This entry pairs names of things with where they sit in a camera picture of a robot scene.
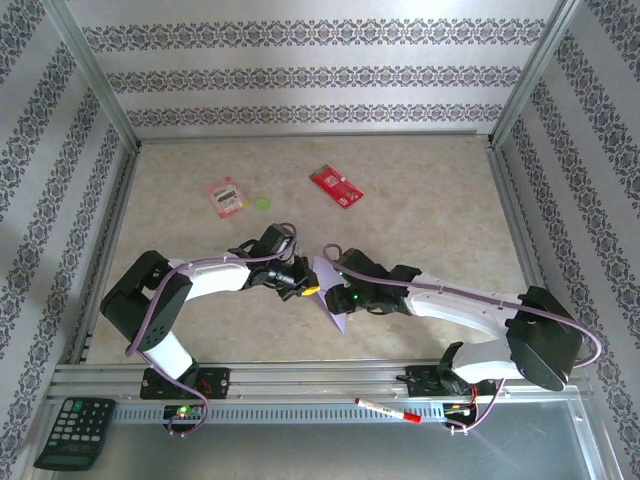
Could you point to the lilac paper sheet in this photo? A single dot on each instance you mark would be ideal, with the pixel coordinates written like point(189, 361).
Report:
point(325, 272)

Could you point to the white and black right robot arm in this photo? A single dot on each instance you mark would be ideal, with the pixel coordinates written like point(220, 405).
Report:
point(450, 305)

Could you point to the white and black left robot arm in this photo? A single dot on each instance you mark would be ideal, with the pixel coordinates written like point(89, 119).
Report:
point(220, 277)

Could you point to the grey metal sheet panel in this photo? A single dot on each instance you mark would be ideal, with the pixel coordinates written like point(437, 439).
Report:
point(325, 450)

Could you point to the red card package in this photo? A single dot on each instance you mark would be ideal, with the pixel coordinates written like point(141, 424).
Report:
point(332, 182)

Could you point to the pink blister card package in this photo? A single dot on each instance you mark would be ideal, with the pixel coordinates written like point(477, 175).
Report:
point(227, 197)

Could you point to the white marker with red cap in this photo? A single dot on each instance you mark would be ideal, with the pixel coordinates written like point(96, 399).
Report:
point(387, 410)

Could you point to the controller board with green light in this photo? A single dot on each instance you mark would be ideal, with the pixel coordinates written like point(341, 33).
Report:
point(184, 411)

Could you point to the black calculator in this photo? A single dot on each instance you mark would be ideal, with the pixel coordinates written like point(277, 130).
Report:
point(75, 430)

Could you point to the aluminium mounting rail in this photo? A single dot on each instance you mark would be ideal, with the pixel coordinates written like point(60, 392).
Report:
point(310, 377)

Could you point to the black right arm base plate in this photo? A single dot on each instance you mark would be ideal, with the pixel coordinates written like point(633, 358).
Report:
point(425, 385)

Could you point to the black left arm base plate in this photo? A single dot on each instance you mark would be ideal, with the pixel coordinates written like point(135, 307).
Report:
point(217, 382)

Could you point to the aluminium back rail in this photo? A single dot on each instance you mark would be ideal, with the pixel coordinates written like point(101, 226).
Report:
point(300, 138)

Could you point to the aluminium side rail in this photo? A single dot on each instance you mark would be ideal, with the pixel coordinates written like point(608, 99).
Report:
point(106, 255)
point(525, 250)

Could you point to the aluminium frame post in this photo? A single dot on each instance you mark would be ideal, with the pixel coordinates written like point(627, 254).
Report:
point(95, 75)
point(530, 75)

